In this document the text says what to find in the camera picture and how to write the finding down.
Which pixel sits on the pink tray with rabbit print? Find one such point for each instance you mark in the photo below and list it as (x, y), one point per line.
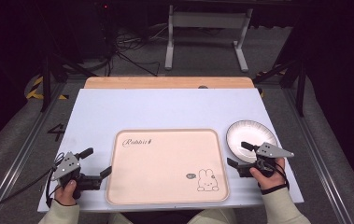
(165, 168)

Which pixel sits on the metal floor rail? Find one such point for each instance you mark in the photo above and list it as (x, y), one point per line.
(22, 152)
(317, 155)

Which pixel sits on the black equipment box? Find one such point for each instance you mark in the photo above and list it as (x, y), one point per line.
(100, 31)

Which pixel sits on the black tripod stand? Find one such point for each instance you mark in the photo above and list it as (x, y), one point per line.
(45, 84)
(301, 90)

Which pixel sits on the yellow black floor tape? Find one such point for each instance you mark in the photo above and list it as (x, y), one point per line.
(34, 93)

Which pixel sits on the white metal stand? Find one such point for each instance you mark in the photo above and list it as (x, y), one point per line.
(209, 19)

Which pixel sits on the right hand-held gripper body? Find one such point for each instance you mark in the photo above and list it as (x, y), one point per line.
(271, 151)

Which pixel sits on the person's right hand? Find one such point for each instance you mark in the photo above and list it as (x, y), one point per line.
(269, 183)

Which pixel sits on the person's left hand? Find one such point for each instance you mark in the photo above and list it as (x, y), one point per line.
(65, 194)

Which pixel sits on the white plate with dark rim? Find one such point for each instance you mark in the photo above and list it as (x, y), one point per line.
(249, 133)

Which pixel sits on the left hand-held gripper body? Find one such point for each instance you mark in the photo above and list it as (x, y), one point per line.
(67, 165)

